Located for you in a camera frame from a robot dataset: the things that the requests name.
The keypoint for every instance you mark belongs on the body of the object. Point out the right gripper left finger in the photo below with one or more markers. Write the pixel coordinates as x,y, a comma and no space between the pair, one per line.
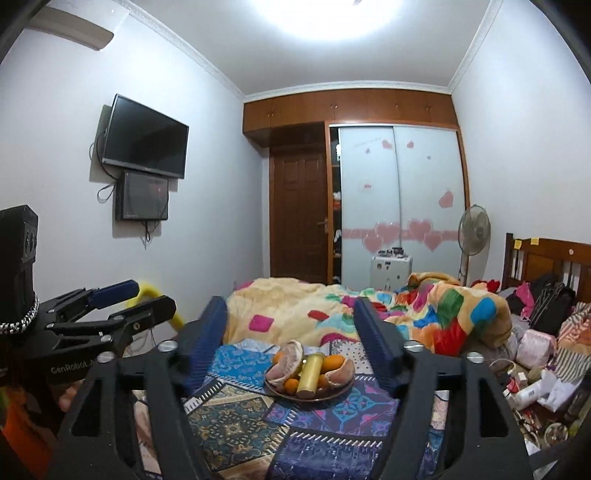
128,419

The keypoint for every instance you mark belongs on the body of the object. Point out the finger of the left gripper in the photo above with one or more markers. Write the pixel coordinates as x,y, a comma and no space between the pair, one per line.
113,334
72,306

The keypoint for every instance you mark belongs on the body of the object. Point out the large orange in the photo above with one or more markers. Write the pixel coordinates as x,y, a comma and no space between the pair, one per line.
278,357
332,362

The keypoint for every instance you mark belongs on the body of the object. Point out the small mandarin orange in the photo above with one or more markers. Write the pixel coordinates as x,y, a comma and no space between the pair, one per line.
290,386

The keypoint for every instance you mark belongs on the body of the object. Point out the yellow framed chair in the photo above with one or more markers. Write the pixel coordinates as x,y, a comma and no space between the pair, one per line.
163,306

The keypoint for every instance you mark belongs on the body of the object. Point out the pink quilted bag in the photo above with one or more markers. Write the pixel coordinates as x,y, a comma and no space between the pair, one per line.
535,349

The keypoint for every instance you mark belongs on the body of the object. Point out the striped cloth bag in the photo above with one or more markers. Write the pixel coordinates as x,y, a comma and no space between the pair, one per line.
572,359

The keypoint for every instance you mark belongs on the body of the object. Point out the colourful patchwork blanket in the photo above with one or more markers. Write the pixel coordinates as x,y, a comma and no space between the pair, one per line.
433,309

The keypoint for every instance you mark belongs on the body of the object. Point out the dark purple plate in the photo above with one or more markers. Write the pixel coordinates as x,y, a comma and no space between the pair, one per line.
321,395

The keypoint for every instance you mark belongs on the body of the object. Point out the wooden headboard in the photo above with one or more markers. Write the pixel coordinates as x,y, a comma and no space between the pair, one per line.
525,260

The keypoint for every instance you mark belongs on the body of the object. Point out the white box appliance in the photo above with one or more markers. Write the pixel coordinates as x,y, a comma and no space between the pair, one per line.
390,269

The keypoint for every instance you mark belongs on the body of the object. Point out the brown wooden door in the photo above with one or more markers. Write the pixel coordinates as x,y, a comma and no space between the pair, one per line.
299,213

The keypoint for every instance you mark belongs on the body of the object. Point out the standing electric fan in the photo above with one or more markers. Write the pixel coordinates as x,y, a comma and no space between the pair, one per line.
474,232

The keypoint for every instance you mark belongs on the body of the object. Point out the white sliding wardrobe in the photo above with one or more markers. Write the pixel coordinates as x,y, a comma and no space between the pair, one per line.
396,186

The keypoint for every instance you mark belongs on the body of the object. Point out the air conditioner unit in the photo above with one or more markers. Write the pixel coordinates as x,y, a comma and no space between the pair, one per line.
71,27

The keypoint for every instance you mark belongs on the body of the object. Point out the small wall monitor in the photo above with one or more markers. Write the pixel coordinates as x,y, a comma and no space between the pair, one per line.
141,197

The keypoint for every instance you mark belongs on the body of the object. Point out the wall mounted television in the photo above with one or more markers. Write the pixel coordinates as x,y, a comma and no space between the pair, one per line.
142,139

